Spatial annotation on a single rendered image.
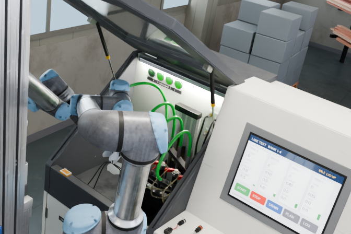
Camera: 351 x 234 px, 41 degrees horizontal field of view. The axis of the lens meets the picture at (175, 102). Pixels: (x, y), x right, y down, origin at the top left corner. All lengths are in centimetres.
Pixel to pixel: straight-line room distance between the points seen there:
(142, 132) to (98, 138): 12
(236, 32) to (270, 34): 42
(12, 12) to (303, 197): 123
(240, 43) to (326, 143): 394
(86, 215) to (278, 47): 425
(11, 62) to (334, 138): 115
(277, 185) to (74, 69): 299
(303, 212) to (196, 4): 433
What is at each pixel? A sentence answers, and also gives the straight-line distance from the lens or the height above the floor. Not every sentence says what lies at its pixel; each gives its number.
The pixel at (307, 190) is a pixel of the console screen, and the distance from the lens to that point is 187.
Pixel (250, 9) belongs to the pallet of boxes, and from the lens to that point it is 601.
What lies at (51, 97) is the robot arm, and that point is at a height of 143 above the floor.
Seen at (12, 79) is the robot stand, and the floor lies 174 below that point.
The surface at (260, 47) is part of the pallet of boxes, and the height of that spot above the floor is 78.
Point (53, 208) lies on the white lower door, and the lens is 247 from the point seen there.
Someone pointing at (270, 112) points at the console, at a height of 152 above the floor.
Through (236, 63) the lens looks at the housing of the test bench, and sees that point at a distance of 245.
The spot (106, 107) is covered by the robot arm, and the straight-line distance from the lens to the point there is 167.
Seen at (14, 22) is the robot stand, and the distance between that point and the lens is 124.
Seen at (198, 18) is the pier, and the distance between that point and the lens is 593.
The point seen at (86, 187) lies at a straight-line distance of 224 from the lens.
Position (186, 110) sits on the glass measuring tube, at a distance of 232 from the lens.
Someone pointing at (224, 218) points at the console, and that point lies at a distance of 205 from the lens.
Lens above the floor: 224
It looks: 24 degrees down
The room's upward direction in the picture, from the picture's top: 10 degrees clockwise
